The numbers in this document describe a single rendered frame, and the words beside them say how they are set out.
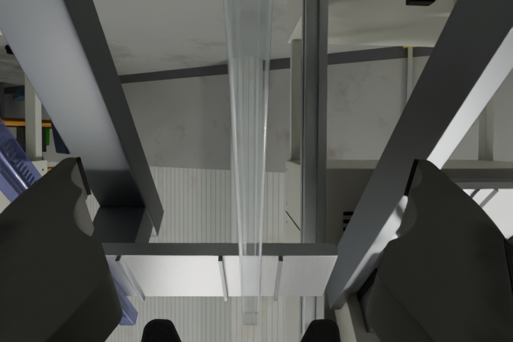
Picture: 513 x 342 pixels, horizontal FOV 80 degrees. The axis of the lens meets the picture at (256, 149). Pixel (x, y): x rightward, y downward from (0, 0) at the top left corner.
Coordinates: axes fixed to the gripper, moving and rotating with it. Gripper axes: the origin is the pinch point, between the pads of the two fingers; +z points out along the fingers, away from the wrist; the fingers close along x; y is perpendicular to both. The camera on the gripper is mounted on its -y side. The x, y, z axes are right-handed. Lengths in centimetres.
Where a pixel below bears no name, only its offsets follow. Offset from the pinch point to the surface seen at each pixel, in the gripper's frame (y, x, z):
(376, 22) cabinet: 3, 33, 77
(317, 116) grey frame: 15.5, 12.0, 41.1
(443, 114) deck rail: 3.1, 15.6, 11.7
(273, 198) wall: 216, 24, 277
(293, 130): 35, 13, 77
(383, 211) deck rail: 16.6, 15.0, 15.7
